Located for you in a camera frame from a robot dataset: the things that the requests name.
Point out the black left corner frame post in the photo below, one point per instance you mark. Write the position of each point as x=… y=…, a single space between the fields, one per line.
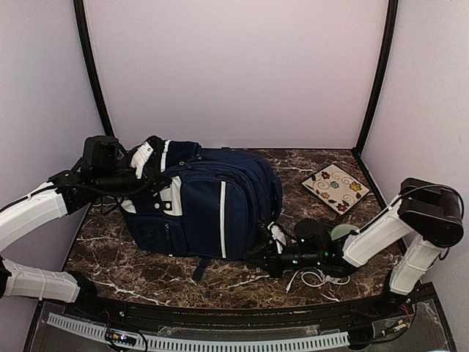
x=91 y=66

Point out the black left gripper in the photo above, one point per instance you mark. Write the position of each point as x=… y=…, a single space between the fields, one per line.
x=152 y=175

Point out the navy blue student backpack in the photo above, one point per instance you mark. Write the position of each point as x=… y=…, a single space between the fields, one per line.
x=212 y=207

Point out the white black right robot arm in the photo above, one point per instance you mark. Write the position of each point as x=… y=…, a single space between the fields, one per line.
x=432 y=213

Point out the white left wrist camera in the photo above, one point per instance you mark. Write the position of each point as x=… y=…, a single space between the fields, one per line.
x=146 y=159

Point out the white slotted cable duct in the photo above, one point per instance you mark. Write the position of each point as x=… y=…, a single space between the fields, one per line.
x=182 y=339

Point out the white charger with cable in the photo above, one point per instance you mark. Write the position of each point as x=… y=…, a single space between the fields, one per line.
x=315 y=278

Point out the black corner frame post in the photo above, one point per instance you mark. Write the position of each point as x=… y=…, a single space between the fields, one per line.
x=379 y=77
x=91 y=66

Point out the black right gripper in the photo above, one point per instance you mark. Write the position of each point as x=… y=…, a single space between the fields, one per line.
x=271 y=265

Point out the pale green ceramic bowl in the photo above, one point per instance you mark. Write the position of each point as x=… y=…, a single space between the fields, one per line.
x=342 y=230

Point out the floral square ceramic plate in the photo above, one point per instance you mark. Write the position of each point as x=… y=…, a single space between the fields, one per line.
x=336 y=188

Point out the black right corner frame post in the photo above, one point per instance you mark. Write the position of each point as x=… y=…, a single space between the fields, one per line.
x=379 y=77

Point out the black front table rail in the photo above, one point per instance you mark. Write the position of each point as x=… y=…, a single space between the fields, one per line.
x=228 y=295

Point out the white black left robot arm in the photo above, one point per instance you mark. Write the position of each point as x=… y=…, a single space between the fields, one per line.
x=105 y=169

